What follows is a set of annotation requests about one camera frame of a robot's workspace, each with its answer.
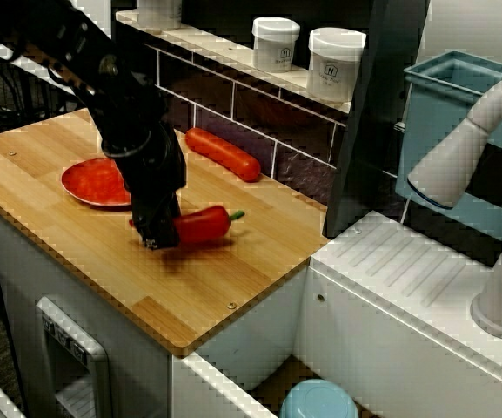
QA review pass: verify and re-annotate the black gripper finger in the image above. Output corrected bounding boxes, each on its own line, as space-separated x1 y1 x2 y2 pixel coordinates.
131 203 184 253

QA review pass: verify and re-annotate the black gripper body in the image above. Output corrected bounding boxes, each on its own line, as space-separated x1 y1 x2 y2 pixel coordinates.
102 122 190 224

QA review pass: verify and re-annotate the red toy pepper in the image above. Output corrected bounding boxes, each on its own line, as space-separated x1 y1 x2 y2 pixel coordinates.
128 205 246 246

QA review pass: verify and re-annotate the red round plate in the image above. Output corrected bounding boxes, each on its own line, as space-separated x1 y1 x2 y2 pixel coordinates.
61 158 134 208

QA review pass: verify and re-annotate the orange toy sausage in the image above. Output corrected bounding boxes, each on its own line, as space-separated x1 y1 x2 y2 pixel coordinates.
184 127 262 183

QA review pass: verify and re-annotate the dark tiled backsplash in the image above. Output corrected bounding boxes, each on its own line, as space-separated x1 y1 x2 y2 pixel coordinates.
113 8 351 206

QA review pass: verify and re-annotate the white kitchen cabinet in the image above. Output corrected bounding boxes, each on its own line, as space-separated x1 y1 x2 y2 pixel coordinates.
0 191 308 418

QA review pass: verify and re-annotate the grey toy dishwasher door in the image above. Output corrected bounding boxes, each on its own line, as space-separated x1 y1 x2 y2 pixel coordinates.
36 296 112 418

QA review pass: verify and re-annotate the white lidded jar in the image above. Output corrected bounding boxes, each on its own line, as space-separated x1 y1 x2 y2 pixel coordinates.
137 0 183 30
307 26 367 105
251 16 301 72

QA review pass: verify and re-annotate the dark grey upright panel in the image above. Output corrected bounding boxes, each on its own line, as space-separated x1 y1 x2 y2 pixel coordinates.
322 0 432 239

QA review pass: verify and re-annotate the light blue bowl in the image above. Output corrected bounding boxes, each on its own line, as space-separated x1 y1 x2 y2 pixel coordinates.
278 378 359 418

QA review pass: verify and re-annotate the white sink unit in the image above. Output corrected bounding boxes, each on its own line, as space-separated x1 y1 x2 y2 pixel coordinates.
171 211 502 418

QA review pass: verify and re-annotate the teal plastic bin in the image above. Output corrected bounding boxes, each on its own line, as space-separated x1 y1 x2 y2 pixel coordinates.
394 50 502 245

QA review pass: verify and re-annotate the grey curved faucet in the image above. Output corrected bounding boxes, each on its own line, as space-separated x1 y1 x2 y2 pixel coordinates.
406 67 502 340

